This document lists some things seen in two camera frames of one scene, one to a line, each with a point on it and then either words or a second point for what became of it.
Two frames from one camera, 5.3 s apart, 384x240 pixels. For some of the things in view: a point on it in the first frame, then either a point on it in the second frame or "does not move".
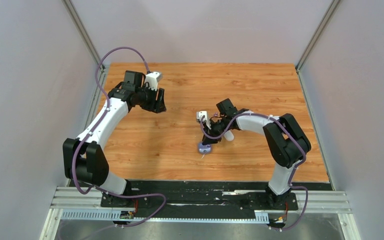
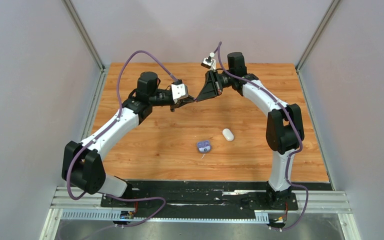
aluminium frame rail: [66, 198] does not move
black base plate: [198, 195] does not move
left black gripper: [159, 105] -> [180, 102]
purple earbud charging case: [204, 149] does not move
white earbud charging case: [229, 135] does not move
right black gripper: [207, 140] -> [211, 89]
